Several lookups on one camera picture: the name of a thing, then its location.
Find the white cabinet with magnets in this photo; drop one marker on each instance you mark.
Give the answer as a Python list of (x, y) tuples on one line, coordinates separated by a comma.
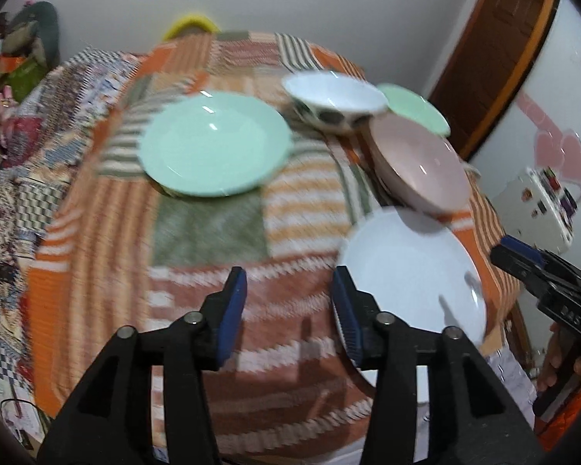
[(518, 208)]

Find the person's right hand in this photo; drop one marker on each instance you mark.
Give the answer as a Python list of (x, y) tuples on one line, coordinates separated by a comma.
[(557, 353)]

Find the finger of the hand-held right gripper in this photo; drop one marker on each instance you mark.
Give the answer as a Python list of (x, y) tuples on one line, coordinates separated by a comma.
[(523, 252)]

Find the yellow pillow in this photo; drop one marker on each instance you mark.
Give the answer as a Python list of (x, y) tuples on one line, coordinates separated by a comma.
[(189, 23)]

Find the wooden door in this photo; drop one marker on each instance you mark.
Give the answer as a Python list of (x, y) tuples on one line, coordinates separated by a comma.
[(494, 48)]

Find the patterned patchwork quilt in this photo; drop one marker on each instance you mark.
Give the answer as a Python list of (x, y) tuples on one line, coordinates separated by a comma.
[(53, 121)]

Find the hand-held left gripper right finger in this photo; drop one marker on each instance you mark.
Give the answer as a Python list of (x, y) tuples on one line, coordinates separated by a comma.
[(343, 315)]

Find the green bowl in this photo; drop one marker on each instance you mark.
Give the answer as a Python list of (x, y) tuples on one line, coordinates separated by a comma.
[(416, 104)]

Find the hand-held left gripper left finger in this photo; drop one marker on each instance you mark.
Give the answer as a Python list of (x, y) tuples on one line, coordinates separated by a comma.
[(235, 310)]

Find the pink heart wall decoration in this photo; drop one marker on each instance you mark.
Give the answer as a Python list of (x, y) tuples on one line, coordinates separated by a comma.
[(571, 155)]

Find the orange striped patchwork blanket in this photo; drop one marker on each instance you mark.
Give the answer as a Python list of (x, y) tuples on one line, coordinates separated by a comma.
[(208, 232)]

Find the orange clothing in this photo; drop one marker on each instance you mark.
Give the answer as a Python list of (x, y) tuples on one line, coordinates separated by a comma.
[(566, 421)]

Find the pink bowl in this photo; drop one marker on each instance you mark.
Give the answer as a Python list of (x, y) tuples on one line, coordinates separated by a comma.
[(423, 164)]

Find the white plate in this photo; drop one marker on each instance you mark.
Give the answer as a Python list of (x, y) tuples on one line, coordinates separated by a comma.
[(406, 271)]

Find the green plate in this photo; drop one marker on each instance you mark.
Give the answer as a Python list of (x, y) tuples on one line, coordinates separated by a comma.
[(213, 145)]

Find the white patterned bowl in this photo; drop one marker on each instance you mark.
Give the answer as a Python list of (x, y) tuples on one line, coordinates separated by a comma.
[(334, 94)]

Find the green cardboard box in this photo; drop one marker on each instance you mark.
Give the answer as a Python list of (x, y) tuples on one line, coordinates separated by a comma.
[(24, 75)]

